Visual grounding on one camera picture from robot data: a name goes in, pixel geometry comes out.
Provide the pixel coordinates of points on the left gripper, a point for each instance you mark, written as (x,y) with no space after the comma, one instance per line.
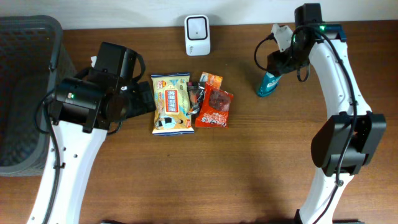
(143,98)

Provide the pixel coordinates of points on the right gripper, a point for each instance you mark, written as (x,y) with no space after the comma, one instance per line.
(275,61)

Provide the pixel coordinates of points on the blue mouthwash bottle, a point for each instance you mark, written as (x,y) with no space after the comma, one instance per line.
(268,85)

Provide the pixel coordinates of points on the black patterned snack packet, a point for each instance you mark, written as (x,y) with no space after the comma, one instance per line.
(196,93)

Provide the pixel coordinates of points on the small orange candy packet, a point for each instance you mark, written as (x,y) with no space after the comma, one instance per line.
(211,79)

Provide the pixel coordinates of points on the red snack bag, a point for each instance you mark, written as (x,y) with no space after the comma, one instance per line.
(215,108)

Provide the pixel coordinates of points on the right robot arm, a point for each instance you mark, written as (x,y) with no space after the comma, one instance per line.
(352,132)

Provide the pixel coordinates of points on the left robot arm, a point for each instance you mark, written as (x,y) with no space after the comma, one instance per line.
(80,112)

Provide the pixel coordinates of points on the white barcode scanner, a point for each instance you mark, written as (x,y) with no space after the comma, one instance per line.
(197,35)

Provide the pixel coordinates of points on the dark grey plastic basket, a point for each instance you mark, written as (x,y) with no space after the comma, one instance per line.
(33,61)

